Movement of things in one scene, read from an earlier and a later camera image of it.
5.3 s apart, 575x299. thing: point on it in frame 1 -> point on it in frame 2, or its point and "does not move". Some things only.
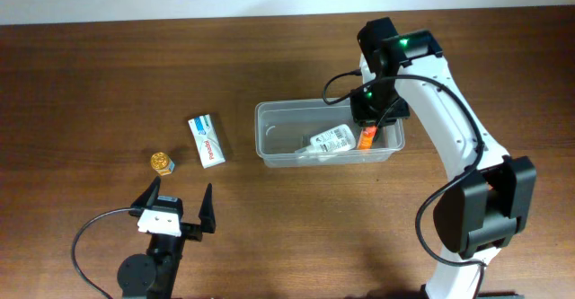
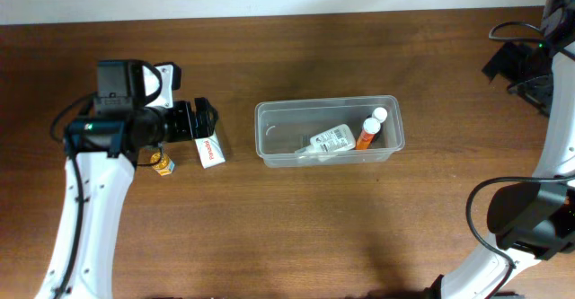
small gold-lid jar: (162, 163) does not move
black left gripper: (194, 231) -> (186, 128)
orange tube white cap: (366, 137) does not move
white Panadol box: (206, 140) does not move
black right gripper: (362, 115) -> (505, 61)
